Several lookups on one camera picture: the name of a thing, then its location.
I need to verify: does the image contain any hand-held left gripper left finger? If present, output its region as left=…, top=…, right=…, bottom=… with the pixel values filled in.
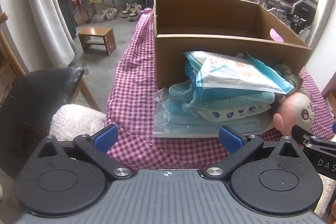
left=37, top=124, right=133, bottom=182

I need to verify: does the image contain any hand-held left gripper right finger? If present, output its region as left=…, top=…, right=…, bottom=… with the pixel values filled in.
left=205, top=126, right=302, bottom=182

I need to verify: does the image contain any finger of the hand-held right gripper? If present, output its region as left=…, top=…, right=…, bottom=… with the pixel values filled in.
left=291, top=124, right=336, bottom=148

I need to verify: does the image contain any white and blue tissue pack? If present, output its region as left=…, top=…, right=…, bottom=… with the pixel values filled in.
left=197, top=105, right=272, bottom=123

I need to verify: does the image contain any pink plush toy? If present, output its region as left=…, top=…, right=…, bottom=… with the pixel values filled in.
left=272, top=88, right=315, bottom=137

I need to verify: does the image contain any bag of blue face masks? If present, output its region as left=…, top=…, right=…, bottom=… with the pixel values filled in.
left=154, top=87, right=274, bottom=138

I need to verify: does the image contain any teal towel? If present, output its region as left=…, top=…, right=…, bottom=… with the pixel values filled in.
left=168, top=81, right=276, bottom=112

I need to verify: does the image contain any green floral scrunchie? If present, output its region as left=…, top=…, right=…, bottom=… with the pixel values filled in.
left=273, top=63, right=304, bottom=94

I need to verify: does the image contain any white wet wipes pack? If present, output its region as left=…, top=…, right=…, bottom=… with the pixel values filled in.
left=183, top=51, right=294, bottom=94

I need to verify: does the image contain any brown cardboard box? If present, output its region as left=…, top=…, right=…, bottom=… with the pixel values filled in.
left=154, top=0, right=312, bottom=89

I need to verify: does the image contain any white fluffy fabric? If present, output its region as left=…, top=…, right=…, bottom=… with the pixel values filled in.
left=314, top=177, right=336, bottom=217

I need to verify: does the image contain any white fluffy cushion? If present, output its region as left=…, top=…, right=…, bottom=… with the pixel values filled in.
left=49, top=105, right=107, bottom=142

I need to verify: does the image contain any brown wooden furniture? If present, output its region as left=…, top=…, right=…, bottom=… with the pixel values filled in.
left=322, top=82, right=336, bottom=119

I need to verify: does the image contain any pink checkered tablecloth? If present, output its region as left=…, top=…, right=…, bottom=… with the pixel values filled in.
left=105, top=7, right=336, bottom=170

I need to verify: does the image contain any small wooden stool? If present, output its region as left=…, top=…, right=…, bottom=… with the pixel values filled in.
left=78, top=27, right=116, bottom=56

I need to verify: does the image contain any white sneakers pair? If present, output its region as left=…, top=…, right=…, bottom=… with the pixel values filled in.
left=97, top=9, right=109, bottom=22

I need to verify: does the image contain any white platform sandal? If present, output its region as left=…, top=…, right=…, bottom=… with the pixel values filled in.
left=106, top=7, right=120, bottom=20

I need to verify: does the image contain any wheelchair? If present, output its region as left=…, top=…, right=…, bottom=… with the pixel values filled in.
left=252, top=0, right=324, bottom=36

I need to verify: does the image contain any white sneaker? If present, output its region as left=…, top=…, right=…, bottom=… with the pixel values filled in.
left=128, top=5, right=142, bottom=22
left=121, top=3, right=133, bottom=18

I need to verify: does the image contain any white curtain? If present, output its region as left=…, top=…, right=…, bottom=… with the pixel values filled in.
left=22, top=0, right=77, bottom=67

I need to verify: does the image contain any black chair with wooden frame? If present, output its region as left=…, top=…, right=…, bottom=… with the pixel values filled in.
left=0, top=67, right=103, bottom=182

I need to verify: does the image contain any light wooden furniture frame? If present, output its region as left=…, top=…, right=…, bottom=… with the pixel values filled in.
left=0, top=11, right=27, bottom=77

